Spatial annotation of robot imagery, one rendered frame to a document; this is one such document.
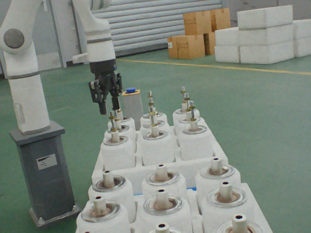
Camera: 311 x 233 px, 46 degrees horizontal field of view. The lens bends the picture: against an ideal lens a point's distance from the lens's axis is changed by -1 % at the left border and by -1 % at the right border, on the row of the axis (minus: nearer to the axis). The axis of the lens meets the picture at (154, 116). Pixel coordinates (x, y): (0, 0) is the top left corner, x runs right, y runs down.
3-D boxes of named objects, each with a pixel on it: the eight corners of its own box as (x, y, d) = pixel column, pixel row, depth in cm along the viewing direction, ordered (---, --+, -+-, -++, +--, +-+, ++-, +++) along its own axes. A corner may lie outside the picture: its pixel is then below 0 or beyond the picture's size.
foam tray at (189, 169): (102, 232, 108) (91, 176, 103) (112, 177, 145) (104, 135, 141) (232, 214, 108) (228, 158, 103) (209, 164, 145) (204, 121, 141)
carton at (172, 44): (185, 54, 551) (183, 34, 544) (195, 55, 531) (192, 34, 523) (168, 58, 538) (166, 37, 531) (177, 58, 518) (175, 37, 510)
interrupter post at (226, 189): (221, 203, 66) (219, 187, 65) (219, 196, 69) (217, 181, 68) (234, 201, 66) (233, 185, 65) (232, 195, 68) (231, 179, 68)
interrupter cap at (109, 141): (110, 148, 104) (110, 146, 103) (99, 142, 110) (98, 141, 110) (133, 141, 107) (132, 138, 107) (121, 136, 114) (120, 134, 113)
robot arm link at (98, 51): (89, 59, 109) (86, 38, 108) (121, 56, 105) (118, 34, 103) (71, 64, 102) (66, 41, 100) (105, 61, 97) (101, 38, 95)
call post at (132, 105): (133, 168, 151) (121, 95, 143) (133, 162, 158) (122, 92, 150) (150, 166, 151) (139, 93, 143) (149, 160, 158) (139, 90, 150)
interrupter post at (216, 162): (212, 175, 78) (211, 161, 77) (211, 171, 80) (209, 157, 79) (223, 174, 77) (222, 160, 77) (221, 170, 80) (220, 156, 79)
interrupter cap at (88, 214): (77, 226, 65) (76, 223, 65) (85, 205, 72) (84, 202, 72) (119, 222, 65) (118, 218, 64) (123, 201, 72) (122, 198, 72)
